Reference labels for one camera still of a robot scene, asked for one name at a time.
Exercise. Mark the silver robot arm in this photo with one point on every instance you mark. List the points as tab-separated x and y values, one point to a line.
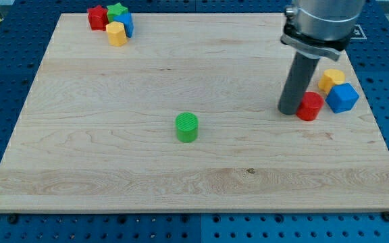
320	28

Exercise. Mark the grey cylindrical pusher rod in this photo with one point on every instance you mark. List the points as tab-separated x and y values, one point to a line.
299	77

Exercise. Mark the green cylinder block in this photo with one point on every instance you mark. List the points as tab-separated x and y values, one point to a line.
187	127

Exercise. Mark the red cylinder block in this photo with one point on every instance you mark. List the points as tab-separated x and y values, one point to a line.
310	106

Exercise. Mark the wooden board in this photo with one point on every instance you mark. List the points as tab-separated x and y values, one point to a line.
97	132

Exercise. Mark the blue block top left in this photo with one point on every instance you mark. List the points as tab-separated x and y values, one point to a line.
127	21

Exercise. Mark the blue cube block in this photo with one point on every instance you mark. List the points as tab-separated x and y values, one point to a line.
342	98

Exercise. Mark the green star block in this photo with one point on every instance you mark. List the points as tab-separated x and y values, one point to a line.
114	10

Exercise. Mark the yellow heart block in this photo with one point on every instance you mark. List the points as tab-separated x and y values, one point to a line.
331	78

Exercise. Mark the yellow hexagon block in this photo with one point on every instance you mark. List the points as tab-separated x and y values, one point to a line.
116	34

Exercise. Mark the red star block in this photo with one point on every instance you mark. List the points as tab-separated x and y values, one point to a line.
97	18

